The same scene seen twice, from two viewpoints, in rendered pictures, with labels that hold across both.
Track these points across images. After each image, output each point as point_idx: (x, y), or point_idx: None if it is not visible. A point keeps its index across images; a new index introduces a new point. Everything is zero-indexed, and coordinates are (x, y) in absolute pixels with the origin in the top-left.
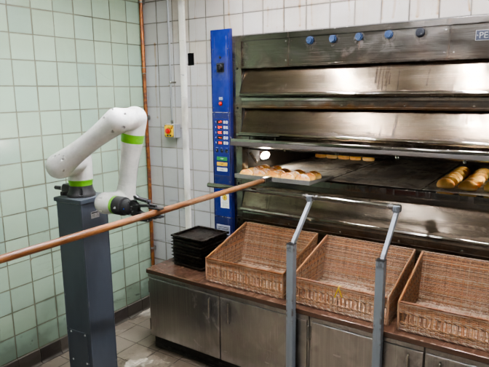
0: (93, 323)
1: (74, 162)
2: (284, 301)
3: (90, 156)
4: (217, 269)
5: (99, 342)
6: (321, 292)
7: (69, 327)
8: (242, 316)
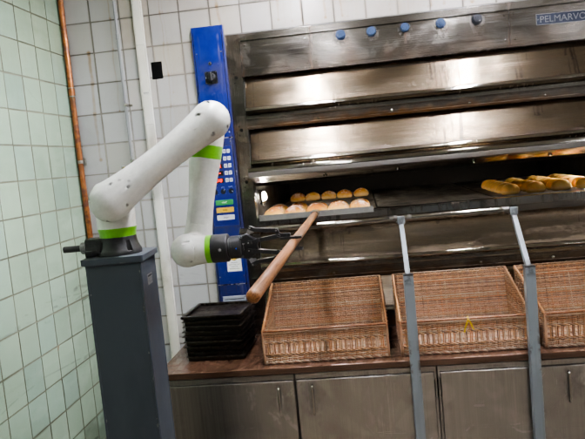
0: None
1: (145, 189)
2: (393, 358)
3: None
4: (282, 342)
5: None
6: (444, 331)
7: None
8: (336, 396)
